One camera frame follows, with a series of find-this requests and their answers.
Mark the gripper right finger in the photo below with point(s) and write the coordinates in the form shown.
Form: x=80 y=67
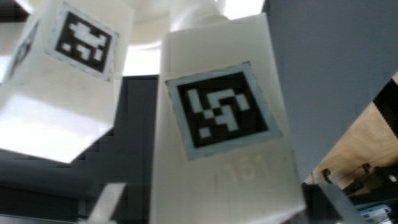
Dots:
x=329 y=208

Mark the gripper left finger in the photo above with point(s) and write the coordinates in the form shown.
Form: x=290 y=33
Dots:
x=105 y=206

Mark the white stool leg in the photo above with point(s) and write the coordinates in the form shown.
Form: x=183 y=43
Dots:
x=59 y=91
x=224 y=170

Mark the white round stool seat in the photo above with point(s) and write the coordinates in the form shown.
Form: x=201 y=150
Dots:
x=171 y=15

